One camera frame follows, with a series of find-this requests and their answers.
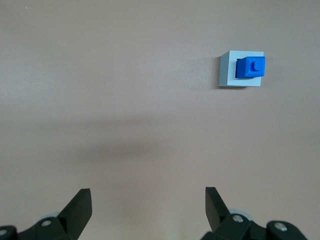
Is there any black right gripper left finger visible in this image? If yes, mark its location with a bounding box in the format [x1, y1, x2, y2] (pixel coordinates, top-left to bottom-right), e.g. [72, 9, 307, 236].
[0, 188, 93, 240]

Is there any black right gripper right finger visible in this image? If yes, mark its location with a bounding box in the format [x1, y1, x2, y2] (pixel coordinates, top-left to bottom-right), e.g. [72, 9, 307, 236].
[199, 186, 310, 240]

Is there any small blue square part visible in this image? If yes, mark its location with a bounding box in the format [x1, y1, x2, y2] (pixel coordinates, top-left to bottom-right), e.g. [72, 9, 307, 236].
[235, 55, 267, 80]

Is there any gray square base block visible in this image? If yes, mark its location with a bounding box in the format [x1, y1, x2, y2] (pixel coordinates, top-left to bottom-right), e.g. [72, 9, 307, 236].
[218, 50, 265, 89]

